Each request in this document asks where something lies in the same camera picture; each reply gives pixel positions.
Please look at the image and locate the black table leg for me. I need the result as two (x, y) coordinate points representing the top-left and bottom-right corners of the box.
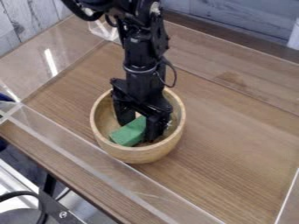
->
(42, 174), (57, 196)

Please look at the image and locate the green rectangular block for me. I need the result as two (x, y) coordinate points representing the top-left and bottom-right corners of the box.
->
(108, 115), (145, 147)

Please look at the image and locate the brown wooden bowl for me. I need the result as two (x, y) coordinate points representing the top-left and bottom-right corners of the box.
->
(89, 88), (187, 164)

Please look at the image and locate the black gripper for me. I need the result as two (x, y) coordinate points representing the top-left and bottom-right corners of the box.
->
(109, 65), (173, 142)

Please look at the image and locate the clear acrylic barrier wall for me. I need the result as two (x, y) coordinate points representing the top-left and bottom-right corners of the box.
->
(0, 5), (299, 224)

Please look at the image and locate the clear acrylic corner bracket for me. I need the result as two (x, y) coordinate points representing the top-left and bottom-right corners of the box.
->
(88, 19), (117, 41)

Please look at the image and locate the black cable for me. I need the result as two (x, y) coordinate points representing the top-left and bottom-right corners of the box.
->
(0, 190), (48, 224)

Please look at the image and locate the black metal bracket with screw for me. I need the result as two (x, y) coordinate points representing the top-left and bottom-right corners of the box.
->
(37, 190), (86, 224)

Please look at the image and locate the blue object at left edge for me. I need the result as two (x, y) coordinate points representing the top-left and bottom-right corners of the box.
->
(0, 92), (14, 152)

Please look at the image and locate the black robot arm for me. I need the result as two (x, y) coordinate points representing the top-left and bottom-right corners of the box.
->
(61, 0), (173, 142)

